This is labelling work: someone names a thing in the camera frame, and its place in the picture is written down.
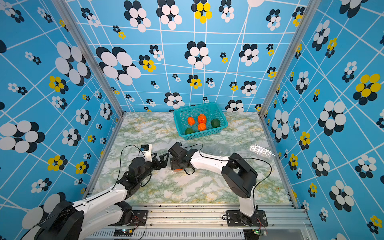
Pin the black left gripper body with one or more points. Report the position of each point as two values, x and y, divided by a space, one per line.
149 167

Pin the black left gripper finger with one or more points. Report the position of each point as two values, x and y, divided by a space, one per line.
147 152
162 162

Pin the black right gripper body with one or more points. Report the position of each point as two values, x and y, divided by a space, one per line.
175 164

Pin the green fruit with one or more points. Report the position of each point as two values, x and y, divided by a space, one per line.
215 123
189 131

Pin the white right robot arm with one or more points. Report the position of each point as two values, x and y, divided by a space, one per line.
239 175

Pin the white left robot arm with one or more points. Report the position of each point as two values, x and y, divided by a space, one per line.
78 220

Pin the green circuit board left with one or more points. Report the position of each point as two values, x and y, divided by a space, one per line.
123 233

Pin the green circuit board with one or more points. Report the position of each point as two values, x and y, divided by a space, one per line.
123 233
252 234

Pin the green circuit board right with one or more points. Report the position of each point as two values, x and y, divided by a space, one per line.
252 234

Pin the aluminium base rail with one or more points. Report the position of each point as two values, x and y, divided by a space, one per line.
204 222

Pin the aluminium corner post left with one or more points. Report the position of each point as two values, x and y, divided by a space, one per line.
80 40

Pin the aluminium corner post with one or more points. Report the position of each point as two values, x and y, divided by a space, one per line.
296 40
80 40

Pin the aluminium corner post right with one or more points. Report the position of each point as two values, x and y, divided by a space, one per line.
296 40

